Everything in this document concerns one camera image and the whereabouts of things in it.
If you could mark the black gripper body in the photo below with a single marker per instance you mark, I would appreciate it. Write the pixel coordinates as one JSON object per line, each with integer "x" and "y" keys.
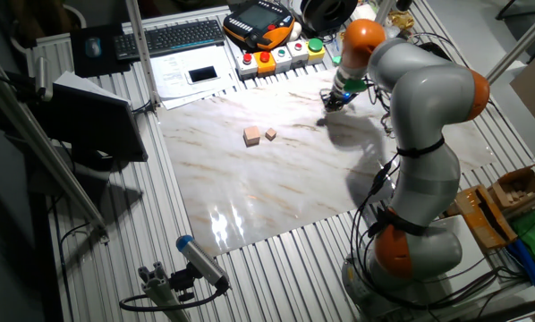
{"x": 335, "y": 97}

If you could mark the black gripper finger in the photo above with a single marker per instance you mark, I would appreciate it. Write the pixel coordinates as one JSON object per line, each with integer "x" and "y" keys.
{"x": 340, "y": 106}
{"x": 329, "y": 107}

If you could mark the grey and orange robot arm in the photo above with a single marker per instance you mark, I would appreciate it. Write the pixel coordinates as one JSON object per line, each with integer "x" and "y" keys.
{"x": 428, "y": 94}

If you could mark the medium wooden block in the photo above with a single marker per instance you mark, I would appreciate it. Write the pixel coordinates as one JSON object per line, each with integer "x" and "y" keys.
{"x": 270, "y": 133}

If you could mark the large wooden block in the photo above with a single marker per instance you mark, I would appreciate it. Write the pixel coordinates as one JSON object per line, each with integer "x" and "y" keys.
{"x": 251, "y": 135}

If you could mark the yellow box green button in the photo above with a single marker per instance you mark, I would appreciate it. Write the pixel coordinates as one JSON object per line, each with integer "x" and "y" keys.
{"x": 315, "y": 48}

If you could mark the white box small red button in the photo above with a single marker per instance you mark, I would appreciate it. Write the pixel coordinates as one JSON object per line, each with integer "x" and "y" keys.
{"x": 298, "y": 51}

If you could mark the white box green button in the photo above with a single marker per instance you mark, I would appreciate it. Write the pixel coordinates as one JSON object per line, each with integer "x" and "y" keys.
{"x": 281, "y": 58}

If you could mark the white rounded object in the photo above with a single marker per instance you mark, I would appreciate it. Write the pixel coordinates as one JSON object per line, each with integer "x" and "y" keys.
{"x": 296, "y": 31}

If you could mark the orange box red button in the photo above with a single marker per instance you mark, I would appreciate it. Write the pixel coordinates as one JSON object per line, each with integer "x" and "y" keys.
{"x": 265, "y": 62}

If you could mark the black round spool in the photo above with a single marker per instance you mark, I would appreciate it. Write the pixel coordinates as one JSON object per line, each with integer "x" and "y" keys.
{"x": 325, "y": 13}

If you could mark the yellow snack bag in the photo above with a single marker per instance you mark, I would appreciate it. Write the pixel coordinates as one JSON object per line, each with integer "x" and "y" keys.
{"x": 401, "y": 20}

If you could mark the orange black teach pendant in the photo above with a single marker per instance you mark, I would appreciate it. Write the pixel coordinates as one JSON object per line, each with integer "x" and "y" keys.
{"x": 258, "y": 22}

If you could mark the white marble pattern mat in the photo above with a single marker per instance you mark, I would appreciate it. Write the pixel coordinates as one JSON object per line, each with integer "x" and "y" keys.
{"x": 249, "y": 188}

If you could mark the white framed smartphone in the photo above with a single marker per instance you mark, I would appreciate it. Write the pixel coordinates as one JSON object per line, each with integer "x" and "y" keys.
{"x": 202, "y": 74}

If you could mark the white paper sheets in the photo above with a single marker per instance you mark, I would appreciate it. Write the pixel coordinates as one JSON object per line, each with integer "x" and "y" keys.
{"x": 173, "y": 76}

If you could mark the black keyboard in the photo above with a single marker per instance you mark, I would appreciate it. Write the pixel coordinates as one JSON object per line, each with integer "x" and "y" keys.
{"x": 171, "y": 38}

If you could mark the orange flat box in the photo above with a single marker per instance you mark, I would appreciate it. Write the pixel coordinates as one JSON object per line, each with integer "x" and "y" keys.
{"x": 482, "y": 214}

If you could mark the brown cardboard box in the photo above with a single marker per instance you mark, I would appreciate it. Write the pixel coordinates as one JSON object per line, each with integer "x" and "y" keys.
{"x": 518, "y": 185}

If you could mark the black monitor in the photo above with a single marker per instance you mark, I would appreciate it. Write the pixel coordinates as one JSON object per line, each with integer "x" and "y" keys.
{"x": 93, "y": 125}

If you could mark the blue grey computer mouse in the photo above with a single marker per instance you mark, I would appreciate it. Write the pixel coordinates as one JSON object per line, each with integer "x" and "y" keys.
{"x": 93, "y": 46}

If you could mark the blue bin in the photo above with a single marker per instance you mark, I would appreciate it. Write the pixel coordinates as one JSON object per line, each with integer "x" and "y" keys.
{"x": 529, "y": 266}

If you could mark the short aluminium profile stub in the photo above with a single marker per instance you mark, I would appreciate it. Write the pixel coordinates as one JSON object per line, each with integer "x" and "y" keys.
{"x": 160, "y": 290}

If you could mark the black mouse pad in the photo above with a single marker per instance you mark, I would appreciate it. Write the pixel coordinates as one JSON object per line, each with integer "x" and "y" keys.
{"x": 82, "y": 65}

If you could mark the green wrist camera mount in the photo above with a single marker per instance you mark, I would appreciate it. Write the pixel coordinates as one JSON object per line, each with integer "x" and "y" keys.
{"x": 354, "y": 85}

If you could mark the thin aluminium post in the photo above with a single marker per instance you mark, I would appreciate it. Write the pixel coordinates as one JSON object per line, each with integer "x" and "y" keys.
{"x": 520, "y": 44}

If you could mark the upright aluminium post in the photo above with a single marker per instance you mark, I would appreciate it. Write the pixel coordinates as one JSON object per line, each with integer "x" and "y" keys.
{"x": 140, "y": 49}

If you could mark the silver camera blue end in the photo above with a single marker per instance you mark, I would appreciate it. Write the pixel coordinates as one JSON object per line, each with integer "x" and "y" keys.
{"x": 202, "y": 261}

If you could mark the black camera clamp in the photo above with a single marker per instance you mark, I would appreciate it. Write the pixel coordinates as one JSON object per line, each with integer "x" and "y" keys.
{"x": 183, "y": 282}

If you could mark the silver cylinder camera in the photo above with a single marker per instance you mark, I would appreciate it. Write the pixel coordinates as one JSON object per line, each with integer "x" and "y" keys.
{"x": 42, "y": 78}

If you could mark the slanted aluminium frame bar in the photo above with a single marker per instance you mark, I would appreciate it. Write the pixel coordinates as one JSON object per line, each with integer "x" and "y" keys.
{"x": 39, "y": 147}

